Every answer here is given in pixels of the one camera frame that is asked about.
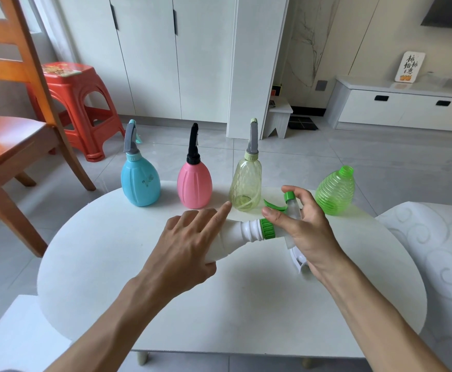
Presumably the green ribbed plastic bottle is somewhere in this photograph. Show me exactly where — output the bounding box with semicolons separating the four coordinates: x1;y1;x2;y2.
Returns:
314;165;356;216

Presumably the person's left hand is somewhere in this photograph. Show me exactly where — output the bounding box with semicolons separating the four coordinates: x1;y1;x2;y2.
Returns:
141;201;233;294

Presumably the low white drawer cabinet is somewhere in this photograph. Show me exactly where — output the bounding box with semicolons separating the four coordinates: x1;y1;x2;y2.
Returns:
327;75;452;134

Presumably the person's right forearm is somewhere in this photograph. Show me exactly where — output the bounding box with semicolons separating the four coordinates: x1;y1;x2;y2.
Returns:
319;263;452;372

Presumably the plain white seat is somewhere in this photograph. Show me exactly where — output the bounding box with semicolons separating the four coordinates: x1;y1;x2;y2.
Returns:
0;294;74;372

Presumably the white calligraphy sign card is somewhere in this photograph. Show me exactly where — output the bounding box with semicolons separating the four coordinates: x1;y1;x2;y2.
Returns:
394;51;426;84

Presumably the white wardrobe cabinet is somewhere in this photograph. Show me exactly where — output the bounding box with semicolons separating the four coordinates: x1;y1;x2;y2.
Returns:
55;0;291;140

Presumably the small white step stool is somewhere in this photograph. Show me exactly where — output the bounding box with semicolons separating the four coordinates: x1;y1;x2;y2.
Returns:
263;97;294;140

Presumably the black floor mat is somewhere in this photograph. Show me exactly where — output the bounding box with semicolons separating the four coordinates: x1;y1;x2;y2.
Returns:
287;115;320;131

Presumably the white green trigger sprayer head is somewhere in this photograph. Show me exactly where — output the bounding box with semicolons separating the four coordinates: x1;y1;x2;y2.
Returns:
260;191;315;281

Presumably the red plastic stool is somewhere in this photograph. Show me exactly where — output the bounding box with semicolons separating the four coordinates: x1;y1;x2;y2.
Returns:
28;62;126;163

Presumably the person's right hand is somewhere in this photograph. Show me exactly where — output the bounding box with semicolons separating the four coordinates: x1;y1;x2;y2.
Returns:
262;185;347;284

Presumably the person's left forearm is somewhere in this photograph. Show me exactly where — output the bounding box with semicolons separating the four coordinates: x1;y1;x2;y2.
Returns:
44;275;196;372

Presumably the pink spray bottle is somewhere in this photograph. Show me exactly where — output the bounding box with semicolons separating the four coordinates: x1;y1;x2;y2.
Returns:
177;123;213;210

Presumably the clear yellow spray bottle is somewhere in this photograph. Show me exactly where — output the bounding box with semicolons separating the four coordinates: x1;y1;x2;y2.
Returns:
228;118;263;213

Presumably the black television screen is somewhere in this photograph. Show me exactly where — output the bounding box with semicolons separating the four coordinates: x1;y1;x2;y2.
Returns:
421;0;452;30

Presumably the white plastic bottle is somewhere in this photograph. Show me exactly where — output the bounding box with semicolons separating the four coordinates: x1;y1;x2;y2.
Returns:
207;219;267;265

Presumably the blue spray bottle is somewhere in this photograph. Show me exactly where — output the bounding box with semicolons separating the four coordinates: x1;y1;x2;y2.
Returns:
121;119;162;207

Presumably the white patterned sofa cushion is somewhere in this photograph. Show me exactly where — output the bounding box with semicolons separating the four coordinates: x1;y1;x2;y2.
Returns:
375;201;452;372

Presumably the wooden chair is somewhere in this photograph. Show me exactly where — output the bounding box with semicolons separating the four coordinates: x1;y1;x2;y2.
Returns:
0;0;97;258

